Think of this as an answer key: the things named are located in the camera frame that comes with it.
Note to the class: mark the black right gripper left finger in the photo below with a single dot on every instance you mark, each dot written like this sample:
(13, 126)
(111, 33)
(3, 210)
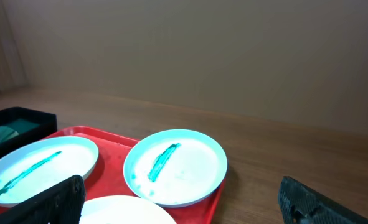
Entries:
(60, 204)

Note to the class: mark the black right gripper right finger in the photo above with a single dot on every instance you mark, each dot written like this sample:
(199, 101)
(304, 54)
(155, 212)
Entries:
(300, 204)

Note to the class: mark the white plate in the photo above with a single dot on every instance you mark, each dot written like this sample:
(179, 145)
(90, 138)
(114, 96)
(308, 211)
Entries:
(123, 209)

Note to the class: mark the white plate stained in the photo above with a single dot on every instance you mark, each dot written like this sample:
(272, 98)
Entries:
(38, 166)
(175, 168)

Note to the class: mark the red plastic tray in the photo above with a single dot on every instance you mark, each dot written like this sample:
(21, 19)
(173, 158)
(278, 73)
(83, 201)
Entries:
(107, 177)

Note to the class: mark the black water basin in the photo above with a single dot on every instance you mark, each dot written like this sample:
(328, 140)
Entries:
(21, 126)

